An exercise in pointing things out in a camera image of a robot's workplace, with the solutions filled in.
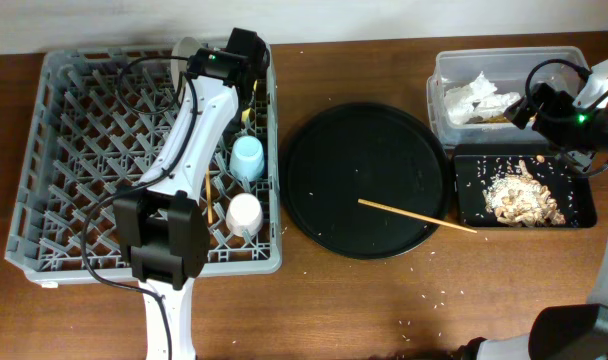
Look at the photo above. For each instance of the wooden chopstick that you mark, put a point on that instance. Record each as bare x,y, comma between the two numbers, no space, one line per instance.
208,196
413,215

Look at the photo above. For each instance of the yellow bowl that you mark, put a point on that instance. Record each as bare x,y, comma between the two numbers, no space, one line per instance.
245,115

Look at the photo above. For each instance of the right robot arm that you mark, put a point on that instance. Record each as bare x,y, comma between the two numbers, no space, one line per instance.
562,332

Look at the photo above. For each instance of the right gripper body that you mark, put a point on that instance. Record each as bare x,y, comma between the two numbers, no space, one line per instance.
566,125

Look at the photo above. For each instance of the black rectangular tray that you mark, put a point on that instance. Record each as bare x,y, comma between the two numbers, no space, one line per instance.
477,167

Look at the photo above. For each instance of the brown snack wrapper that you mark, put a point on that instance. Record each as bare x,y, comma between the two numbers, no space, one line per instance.
493,119

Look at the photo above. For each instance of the grey round plate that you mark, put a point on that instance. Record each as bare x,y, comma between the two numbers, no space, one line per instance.
185,48

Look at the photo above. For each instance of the white paper napkin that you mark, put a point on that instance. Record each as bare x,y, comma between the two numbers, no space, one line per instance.
478,98

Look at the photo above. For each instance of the grey plastic dishwasher rack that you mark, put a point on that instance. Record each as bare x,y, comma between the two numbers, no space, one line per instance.
86,139

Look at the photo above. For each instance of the round black serving tray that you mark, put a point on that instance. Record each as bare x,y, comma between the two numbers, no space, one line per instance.
349,173

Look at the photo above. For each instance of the pink plastic cup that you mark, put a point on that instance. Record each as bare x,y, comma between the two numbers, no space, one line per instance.
244,214

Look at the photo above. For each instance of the light blue plastic cup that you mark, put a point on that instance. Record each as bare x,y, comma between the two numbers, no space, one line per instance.
247,159

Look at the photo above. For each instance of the rice and peanut shell scraps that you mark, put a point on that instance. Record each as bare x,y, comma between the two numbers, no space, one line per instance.
521,201

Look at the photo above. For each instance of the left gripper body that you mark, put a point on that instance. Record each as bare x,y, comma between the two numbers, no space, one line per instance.
236,124

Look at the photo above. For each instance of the clear plastic bin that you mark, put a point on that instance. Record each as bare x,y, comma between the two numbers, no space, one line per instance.
507,69

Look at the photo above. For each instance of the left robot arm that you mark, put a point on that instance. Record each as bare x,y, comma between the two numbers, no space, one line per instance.
162,233

